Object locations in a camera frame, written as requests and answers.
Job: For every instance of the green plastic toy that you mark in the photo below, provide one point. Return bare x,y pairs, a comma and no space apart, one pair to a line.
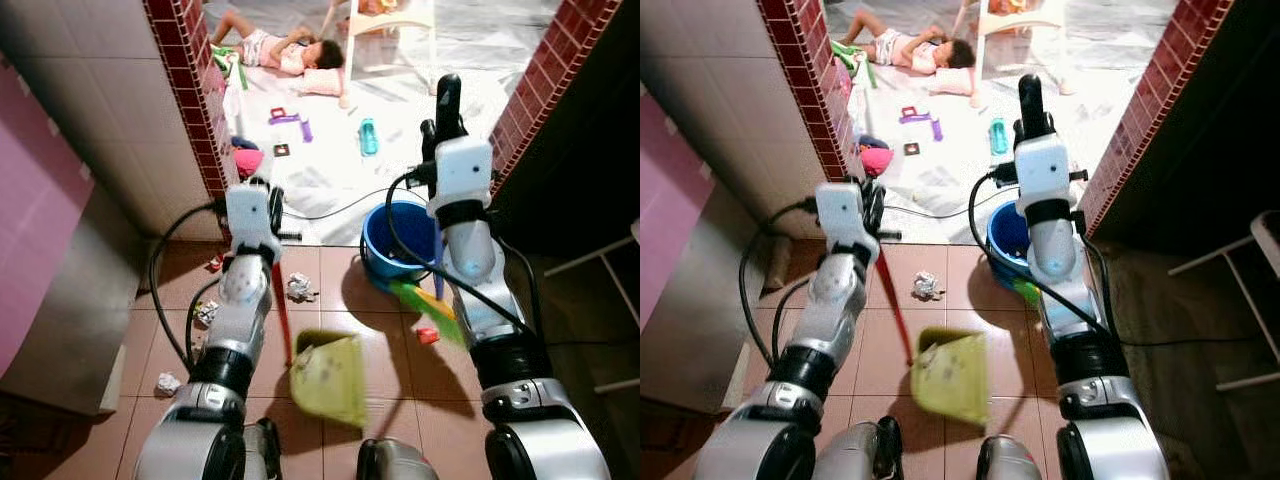
852,64
228,68

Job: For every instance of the small red wrapper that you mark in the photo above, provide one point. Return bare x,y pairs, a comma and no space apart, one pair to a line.
428,336

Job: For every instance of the purple plastic toy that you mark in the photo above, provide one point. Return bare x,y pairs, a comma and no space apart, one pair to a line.
290,120
920,118

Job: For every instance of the teal plastic bottle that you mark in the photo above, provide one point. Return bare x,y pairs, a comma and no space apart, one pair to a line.
369,137
998,136

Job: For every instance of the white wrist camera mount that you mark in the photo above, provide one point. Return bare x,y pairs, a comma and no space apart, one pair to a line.
248,212
462,172
1042,168
840,212

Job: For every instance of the white metal stool frame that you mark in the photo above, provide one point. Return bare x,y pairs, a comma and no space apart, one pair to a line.
600,255
1240,265

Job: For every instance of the blue plastic bucket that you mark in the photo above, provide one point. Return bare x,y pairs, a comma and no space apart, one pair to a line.
392,250
1005,248

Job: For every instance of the white plastic chair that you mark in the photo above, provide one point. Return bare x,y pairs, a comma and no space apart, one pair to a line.
1020,20
395,20

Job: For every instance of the pink cabinet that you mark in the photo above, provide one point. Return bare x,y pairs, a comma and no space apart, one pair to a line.
35,220
655,210

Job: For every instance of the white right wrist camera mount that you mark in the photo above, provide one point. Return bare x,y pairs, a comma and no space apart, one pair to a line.
1042,168
462,172

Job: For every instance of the pink plastic bowl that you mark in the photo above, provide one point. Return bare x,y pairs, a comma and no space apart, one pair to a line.
247,160
876,158

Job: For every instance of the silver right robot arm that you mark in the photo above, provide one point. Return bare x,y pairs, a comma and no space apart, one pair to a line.
1065,290
490,290

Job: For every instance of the robot leg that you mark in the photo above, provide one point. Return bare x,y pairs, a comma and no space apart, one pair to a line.
266,450
1005,460
395,462
865,450

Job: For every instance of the crumpled white paper ball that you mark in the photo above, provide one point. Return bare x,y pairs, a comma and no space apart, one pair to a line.
300,288
206,313
168,384
927,286

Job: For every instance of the small red scrap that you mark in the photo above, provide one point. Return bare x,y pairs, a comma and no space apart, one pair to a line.
216,264

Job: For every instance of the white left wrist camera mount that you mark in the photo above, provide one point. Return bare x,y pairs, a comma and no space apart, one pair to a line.
840,212
248,212

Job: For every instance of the grey steel cabinet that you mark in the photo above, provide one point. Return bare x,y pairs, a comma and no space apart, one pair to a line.
85,320
700,310

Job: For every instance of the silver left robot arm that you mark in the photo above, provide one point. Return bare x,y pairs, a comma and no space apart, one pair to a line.
232,320
825,320

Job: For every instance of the child lying down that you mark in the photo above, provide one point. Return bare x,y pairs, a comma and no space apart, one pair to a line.
275,48
905,48

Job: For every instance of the right robot leg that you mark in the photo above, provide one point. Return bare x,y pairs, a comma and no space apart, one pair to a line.
1005,460
395,462

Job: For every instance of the left robot leg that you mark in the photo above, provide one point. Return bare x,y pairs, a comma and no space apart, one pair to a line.
865,450
266,450

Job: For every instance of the pale pink pillow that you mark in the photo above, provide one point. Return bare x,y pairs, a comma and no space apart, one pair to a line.
320,82
952,82

